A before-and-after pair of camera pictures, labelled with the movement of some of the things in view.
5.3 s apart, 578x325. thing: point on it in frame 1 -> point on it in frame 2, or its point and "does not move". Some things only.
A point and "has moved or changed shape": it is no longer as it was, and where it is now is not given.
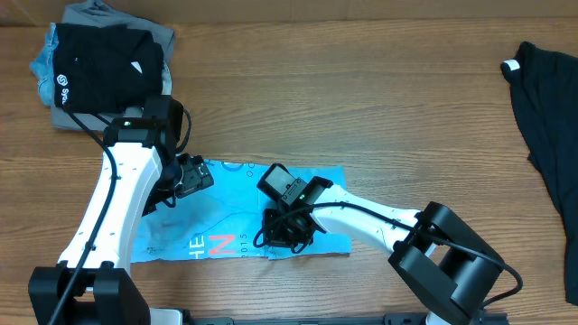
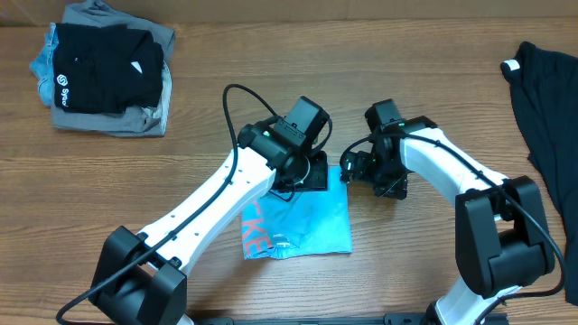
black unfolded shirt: x=545 y=87 does not move
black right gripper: x=273 y=237 -> x=396 y=190
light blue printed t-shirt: x=222 y=221 has moved or changed shape
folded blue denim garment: x=43 y=67 does not move
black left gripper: x=197 y=174 -> x=316 y=178
